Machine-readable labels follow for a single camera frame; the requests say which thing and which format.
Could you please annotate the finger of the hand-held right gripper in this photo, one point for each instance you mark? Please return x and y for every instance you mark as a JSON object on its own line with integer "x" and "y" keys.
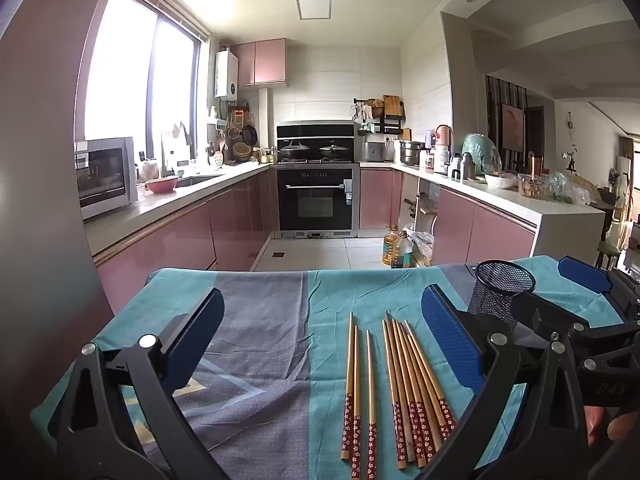
{"x": 540, "y": 312}
{"x": 585, "y": 272}

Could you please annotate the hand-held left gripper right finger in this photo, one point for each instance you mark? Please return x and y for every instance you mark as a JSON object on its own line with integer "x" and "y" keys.
{"x": 450, "y": 345}

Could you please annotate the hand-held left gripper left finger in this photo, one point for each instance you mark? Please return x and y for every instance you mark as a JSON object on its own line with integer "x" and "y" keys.
{"x": 197, "y": 340}

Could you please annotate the black mesh utensil holder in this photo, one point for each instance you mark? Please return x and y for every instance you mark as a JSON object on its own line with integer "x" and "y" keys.
{"x": 500, "y": 290}

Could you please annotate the bunch of wooden chopsticks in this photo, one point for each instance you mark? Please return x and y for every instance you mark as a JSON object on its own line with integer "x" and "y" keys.
{"x": 407, "y": 385}

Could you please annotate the person's right hand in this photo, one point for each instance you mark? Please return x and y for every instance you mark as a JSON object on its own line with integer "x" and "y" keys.
{"x": 620, "y": 427}

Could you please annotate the teal grey patterned tablecloth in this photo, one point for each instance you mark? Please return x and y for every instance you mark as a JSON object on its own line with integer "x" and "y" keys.
{"x": 260, "y": 360}

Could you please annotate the pile of plastic bags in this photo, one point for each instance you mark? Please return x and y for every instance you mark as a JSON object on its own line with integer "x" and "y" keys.
{"x": 570, "y": 190}

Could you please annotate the pink kitchen base cabinets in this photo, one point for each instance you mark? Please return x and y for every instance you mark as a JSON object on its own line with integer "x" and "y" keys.
{"x": 490, "y": 230}
{"x": 175, "y": 240}

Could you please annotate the clear plastic bag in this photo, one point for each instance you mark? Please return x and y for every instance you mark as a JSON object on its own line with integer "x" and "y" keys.
{"x": 422, "y": 247}

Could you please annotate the clear food container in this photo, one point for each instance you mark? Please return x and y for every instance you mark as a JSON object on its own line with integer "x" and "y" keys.
{"x": 531, "y": 186}

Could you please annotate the yellow cooking oil bottle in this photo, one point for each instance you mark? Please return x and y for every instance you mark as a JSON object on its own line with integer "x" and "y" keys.
{"x": 391, "y": 250}

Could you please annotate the white bowl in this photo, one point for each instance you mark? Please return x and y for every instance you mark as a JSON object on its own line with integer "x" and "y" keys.
{"x": 500, "y": 181}

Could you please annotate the steel thermos bottle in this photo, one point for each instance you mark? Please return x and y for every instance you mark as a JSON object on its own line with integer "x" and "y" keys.
{"x": 467, "y": 167}

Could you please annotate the pink bowl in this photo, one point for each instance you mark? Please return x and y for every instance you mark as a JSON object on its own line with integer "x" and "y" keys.
{"x": 161, "y": 186}

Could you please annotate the green appliance under plastic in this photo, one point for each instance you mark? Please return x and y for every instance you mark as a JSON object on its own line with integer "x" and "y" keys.
{"x": 480, "y": 152}

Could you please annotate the polka dot cup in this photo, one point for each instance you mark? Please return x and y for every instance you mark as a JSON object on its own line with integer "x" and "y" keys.
{"x": 218, "y": 161}

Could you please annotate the white jar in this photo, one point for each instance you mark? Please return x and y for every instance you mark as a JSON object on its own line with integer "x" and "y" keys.
{"x": 442, "y": 160}

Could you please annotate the black built-in oven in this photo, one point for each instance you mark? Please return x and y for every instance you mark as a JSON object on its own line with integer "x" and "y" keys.
{"x": 315, "y": 200}

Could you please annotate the kitchen faucet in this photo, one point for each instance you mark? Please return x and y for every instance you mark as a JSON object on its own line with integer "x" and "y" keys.
{"x": 165, "y": 152}

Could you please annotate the silver microwave oven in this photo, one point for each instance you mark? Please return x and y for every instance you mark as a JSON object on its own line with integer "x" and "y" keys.
{"x": 102, "y": 175}

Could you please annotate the woven bamboo basket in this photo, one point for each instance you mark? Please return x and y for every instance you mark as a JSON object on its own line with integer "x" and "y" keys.
{"x": 242, "y": 151}

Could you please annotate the stainless steel pot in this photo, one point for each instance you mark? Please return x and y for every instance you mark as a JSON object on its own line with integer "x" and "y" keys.
{"x": 411, "y": 152}

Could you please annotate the pink kettle jug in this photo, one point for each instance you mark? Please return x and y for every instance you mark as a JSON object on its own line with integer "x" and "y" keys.
{"x": 442, "y": 135}

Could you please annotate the silver toaster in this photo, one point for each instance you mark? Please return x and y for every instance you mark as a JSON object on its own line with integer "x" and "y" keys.
{"x": 373, "y": 151}

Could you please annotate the black frying pan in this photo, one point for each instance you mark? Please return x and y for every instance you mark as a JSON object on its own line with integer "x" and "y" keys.
{"x": 250, "y": 135}

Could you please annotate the black wok with lid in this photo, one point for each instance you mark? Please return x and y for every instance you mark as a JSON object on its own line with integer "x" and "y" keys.
{"x": 295, "y": 151}

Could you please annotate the black pot with lid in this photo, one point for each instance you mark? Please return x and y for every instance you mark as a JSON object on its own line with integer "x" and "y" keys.
{"x": 335, "y": 151}

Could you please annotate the black range hood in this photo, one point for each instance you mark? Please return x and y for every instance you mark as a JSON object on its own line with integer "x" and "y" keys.
{"x": 315, "y": 130}

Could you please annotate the wooden cutting board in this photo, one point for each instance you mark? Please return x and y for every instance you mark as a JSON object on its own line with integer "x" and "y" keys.
{"x": 393, "y": 105}

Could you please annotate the kitchen window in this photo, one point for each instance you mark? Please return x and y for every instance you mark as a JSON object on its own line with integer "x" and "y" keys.
{"x": 120, "y": 70}

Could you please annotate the ceiling light panel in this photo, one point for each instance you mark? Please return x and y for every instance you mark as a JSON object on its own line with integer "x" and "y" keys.
{"x": 313, "y": 3}

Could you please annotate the framed wall picture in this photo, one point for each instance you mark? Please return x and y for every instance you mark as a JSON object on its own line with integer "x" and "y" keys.
{"x": 513, "y": 127}

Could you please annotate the black wall rack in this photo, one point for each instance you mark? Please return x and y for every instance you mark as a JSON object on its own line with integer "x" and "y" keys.
{"x": 390, "y": 122}

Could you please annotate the white wall water heater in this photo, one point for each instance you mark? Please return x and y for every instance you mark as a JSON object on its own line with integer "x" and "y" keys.
{"x": 226, "y": 75}

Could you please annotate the pink wall cabinet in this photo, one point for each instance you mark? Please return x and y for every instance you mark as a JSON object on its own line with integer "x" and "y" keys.
{"x": 260, "y": 62}

